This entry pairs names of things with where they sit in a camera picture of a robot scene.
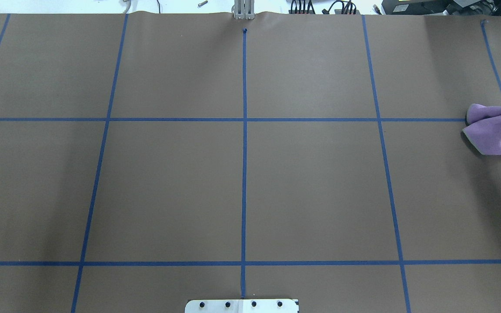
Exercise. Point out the grey aluminium post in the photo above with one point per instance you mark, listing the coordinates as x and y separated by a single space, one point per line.
243 10

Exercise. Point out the purple microfiber cloth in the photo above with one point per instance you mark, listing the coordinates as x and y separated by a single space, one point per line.
483 128

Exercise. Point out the black equipment box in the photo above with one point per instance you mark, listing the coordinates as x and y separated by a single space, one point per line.
451 7

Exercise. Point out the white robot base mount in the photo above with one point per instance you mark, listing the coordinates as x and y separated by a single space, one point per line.
243 306

